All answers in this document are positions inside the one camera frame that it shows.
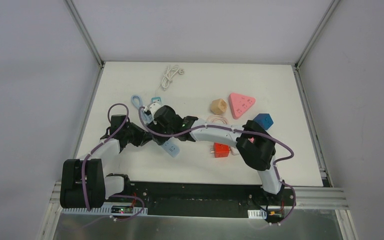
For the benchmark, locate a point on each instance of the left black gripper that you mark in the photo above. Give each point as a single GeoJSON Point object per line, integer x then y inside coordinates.
{"type": "Point", "coordinates": [138, 137]}

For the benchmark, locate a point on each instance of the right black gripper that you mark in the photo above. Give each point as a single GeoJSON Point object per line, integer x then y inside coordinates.
{"type": "Point", "coordinates": [160, 119]}

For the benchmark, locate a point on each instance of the teal power strip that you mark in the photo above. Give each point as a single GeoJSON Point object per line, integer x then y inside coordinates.
{"type": "Point", "coordinates": [156, 99]}

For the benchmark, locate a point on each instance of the yellow plug adapter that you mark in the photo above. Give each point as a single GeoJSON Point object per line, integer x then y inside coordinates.
{"type": "Point", "coordinates": [218, 106]}

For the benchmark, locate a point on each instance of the red small adapter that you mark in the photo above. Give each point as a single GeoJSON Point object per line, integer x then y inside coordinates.
{"type": "Point", "coordinates": [220, 150]}

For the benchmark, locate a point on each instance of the pink triangular power strip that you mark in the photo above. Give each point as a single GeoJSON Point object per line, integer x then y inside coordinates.
{"type": "Point", "coordinates": [240, 104]}

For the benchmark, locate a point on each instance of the blue cube plug adapter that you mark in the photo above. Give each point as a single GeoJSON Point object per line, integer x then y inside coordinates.
{"type": "Point", "coordinates": [264, 120]}

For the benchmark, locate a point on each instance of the white power strip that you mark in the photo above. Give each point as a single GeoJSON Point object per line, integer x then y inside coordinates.
{"type": "Point", "coordinates": [171, 148]}

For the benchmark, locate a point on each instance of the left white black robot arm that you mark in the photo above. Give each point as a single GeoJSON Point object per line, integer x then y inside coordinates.
{"type": "Point", "coordinates": [87, 182]}

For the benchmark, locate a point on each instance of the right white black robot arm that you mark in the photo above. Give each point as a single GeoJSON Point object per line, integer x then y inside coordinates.
{"type": "Point", "coordinates": [254, 144]}

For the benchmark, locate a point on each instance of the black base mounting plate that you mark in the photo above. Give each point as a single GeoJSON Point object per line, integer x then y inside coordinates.
{"type": "Point", "coordinates": [206, 200]}

